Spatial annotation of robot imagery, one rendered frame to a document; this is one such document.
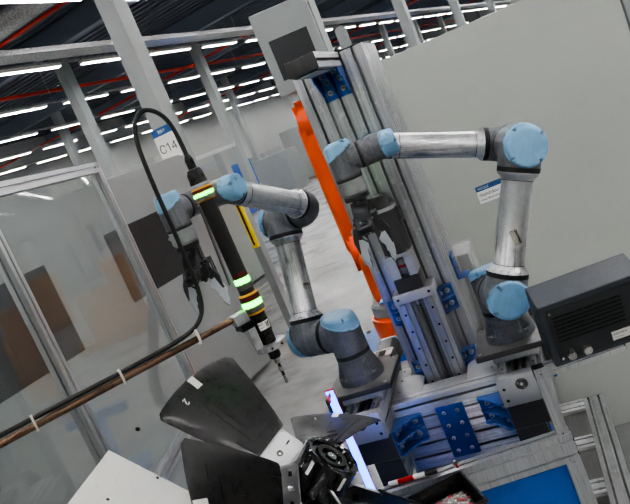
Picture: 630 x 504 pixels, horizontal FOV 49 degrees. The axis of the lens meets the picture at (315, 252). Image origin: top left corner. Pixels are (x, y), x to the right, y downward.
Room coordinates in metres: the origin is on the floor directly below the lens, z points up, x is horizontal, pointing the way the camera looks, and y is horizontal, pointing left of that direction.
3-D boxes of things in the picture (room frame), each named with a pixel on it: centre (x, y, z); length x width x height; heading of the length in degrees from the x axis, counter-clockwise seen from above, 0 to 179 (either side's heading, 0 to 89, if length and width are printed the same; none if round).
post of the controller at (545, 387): (1.70, -0.42, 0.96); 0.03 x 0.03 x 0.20; 81
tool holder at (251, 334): (1.42, 0.17, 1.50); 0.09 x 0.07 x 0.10; 116
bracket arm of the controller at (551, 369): (1.69, -0.52, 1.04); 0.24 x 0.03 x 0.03; 81
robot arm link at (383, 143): (1.92, -0.27, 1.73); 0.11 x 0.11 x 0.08; 86
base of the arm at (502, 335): (2.02, -0.45, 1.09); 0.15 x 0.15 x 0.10
